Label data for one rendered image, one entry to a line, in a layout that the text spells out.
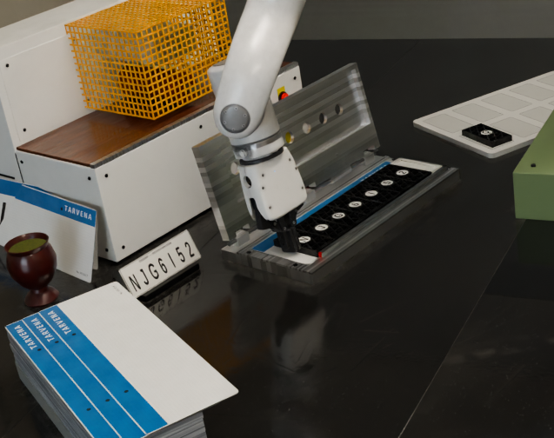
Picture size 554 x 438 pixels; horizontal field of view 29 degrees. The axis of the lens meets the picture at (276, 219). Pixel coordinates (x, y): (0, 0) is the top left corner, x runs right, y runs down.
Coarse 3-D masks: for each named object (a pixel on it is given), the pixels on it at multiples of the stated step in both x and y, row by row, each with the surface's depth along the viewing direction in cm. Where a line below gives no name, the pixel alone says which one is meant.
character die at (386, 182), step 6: (366, 180) 204; (372, 180) 204; (378, 180) 203; (384, 180) 202; (390, 180) 202; (396, 180) 202; (402, 180) 201; (372, 186) 201; (378, 186) 201; (384, 186) 200; (390, 186) 200; (396, 186) 199; (402, 186) 199; (408, 186) 199; (402, 192) 197
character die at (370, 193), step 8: (360, 184) 202; (344, 192) 200; (352, 192) 200; (360, 192) 199; (368, 192) 198; (376, 192) 198; (384, 192) 198; (392, 192) 197; (376, 200) 195; (384, 200) 195; (392, 200) 195
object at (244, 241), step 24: (360, 168) 212; (456, 168) 205; (312, 192) 202; (336, 192) 204; (432, 192) 199; (384, 216) 191; (240, 240) 189; (360, 240) 185; (264, 264) 183; (288, 264) 180; (312, 264) 179; (336, 264) 181
